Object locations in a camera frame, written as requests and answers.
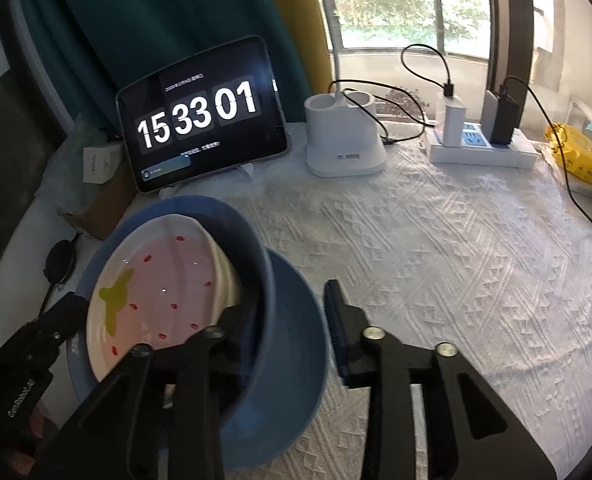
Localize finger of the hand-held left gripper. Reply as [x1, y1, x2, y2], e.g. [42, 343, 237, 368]
[38, 294, 90, 346]

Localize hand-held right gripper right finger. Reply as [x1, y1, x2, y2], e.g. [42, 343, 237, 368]
[323, 278, 559, 480]

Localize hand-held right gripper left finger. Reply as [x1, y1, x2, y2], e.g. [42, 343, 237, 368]
[31, 305, 257, 480]

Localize light blue plate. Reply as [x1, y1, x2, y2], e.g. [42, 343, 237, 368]
[67, 247, 331, 472]

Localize dark blue bowl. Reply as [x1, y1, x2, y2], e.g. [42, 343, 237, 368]
[78, 196, 277, 419]

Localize white strawberry pattern bowl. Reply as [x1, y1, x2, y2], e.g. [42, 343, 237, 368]
[86, 214, 241, 386]

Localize person's left hand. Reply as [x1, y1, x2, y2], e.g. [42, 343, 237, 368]
[23, 402, 62, 449]

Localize black sunglasses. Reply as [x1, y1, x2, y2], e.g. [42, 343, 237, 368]
[40, 232, 85, 322]

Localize cardboard box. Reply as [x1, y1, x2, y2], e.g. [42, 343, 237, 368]
[56, 160, 137, 241]

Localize white textured tablecloth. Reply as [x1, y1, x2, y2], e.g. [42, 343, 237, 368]
[1, 110, 592, 480]

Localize clear plastic bag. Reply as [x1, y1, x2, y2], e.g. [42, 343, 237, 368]
[48, 112, 127, 221]

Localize small white box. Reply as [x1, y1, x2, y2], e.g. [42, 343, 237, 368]
[82, 143, 126, 186]

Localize white desk lamp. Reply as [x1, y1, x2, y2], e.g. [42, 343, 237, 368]
[304, 42, 388, 179]

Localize white power strip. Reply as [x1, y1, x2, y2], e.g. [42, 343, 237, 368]
[422, 121, 538, 169]

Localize white charger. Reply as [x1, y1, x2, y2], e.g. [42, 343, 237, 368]
[435, 94, 469, 147]

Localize tablet showing clock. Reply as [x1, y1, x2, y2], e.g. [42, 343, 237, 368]
[115, 35, 291, 195]

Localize black charger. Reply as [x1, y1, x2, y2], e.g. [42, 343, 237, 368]
[483, 89, 519, 146]

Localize yellow curtain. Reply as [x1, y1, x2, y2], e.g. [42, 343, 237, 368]
[258, 0, 333, 124]

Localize yellow wipes packet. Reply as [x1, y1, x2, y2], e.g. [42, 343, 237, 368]
[544, 122, 592, 192]

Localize teal curtain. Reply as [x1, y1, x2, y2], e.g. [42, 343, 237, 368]
[46, 0, 309, 126]

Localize black cable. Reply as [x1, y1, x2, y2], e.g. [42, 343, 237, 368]
[330, 44, 457, 147]
[498, 76, 592, 225]

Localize dark window frame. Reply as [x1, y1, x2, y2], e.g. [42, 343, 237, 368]
[488, 0, 535, 111]

